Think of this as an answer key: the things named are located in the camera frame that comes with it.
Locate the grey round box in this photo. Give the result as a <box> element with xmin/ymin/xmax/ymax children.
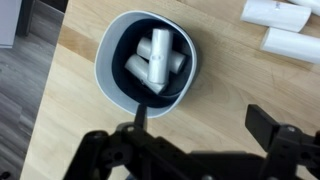
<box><xmin>95</xmin><ymin>11</ymin><xmax>198</xmax><ymax>118</ymax></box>

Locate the white paper roll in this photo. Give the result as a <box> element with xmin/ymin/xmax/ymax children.
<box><xmin>240</xmin><ymin>0</ymin><xmax>311</xmax><ymax>32</ymax></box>
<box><xmin>148</xmin><ymin>29</ymin><xmax>173</xmax><ymax>84</ymax></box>
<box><xmin>288</xmin><ymin>0</ymin><xmax>320</xmax><ymax>16</ymax></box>
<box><xmin>260</xmin><ymin>28</ymin><xmax>320</xmax><ymax>64</ymax></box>

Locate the white roll in box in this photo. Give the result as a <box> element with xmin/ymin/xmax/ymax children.
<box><xmin>125</xmin><ymin>54</ymin><xmax>166</xmax><ymax>94</ymax></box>
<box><xmin>136</xmin><ymin>37</ymin><xmax>186</xmax><ymax>74</ymax></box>

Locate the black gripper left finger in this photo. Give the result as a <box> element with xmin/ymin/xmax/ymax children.
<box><xmin>134</xmin><ymin>104</ymin><xmax>147</xmax><ymax>130</ymax></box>

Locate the white cabinet panel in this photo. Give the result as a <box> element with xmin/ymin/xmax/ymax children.
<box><xmin>0</xmin><ymin>0</ymin><xmax>22</xmax><ymax>48</ymax></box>

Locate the white roll in box upper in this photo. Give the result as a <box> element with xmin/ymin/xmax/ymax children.
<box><xmin>136</xmin><ymin>37</ymin><xmax>186</xmax><ymax>74</ymax></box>

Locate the white roll in box lower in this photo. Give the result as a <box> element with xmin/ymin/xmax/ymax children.
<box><xmin>125</xmin><ymin>54</ymin><xmax>166</xmax><ymax>94</ymax></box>

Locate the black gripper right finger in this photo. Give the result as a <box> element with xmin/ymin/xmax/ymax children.
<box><xmin>245</xmin><ymin>104</ymin><xmax>280</xmax><ymax>151</ymax></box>

